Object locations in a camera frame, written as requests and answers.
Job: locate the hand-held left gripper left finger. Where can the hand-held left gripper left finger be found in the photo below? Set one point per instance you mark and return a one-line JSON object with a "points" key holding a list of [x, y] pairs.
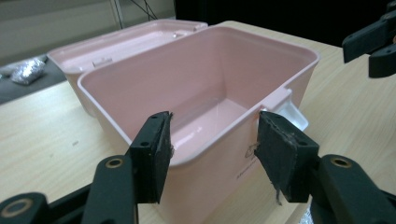
{"points": [[151, 155]]}

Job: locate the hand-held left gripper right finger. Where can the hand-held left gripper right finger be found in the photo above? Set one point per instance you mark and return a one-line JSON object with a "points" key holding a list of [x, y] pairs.
{"points": [[286, 155]]}

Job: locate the pink plastic storage box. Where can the pink plastic storage box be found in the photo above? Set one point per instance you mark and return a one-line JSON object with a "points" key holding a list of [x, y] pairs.
{"points": [[202, 77]]}

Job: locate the black curtain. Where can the black curtain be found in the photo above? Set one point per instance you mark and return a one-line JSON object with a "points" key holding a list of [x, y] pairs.
{"points": [[264, 15]]}

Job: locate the silver foil bag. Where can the silver foil bag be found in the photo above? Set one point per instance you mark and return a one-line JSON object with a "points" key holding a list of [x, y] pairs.
{"points": [[28, 71]]}

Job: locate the pink box lid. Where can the pink box lid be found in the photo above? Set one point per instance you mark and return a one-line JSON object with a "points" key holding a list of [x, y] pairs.
{"points": [[62, 25]]}

